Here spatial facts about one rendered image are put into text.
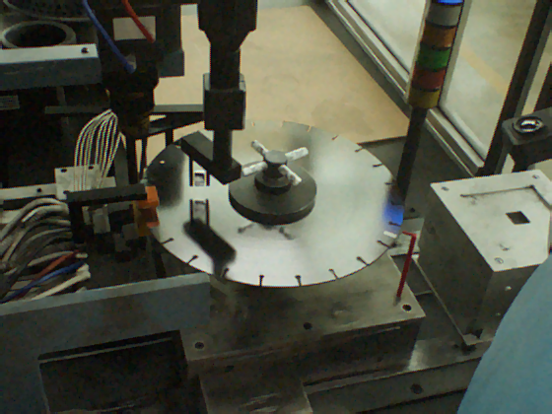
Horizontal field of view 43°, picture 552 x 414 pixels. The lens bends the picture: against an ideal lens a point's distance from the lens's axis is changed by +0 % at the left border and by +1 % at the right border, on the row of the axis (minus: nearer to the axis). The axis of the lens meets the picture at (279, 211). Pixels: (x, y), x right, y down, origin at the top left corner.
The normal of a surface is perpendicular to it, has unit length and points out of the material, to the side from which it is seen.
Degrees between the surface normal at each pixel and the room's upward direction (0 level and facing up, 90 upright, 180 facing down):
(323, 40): 0
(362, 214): 0
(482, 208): 0
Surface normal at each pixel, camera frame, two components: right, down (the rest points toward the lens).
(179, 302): 0.29, 0.63
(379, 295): 0.07, -0.77
